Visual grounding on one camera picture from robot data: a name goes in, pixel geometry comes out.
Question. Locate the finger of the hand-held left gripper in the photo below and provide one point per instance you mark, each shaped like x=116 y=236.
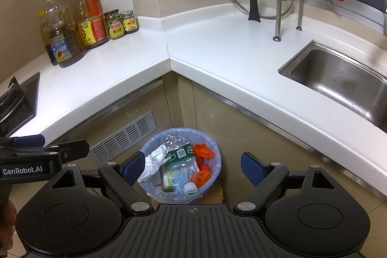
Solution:
x=72 y=150
x=27 y=141

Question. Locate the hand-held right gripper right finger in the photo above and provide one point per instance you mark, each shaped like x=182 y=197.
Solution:
x=252 y=168

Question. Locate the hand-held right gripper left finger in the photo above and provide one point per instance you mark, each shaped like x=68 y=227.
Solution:
x=134 y=167

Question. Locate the large white paper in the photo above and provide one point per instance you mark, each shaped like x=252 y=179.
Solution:
x=151 y=164

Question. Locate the white plastic trash basket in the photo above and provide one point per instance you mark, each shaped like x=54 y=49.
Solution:
x=216 y=167

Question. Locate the clear plastic bottle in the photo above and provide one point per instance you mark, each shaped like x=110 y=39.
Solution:
x=178 y=155

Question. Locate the blue white wrapper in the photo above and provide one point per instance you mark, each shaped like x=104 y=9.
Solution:
x=181 y=178

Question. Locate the orange plastic bag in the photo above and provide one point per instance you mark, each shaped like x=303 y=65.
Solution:
x=202 y=150

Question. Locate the white round lid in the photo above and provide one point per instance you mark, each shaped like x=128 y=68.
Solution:
x=190 y=188

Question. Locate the blue lined trash bin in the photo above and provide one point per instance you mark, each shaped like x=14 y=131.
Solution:
x=151 y=187

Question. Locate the person's left hand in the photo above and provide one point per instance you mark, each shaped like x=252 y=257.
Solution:
x=7 y=221

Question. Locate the black gas stove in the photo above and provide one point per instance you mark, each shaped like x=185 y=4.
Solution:
x=24 y=100

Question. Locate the grey cabinet vent grille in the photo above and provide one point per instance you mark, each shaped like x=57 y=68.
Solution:
x=152 y=125

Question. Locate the large dark oil bottle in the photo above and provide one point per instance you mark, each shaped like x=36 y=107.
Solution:
x=65 y=46

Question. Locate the stainless steel sink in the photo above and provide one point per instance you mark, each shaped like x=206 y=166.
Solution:
x=332 y=73

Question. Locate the green label paste jar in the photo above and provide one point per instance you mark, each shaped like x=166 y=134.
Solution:
x=114 y=28

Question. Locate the small jar checkered lid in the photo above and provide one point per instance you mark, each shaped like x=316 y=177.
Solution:
x=130 y=23

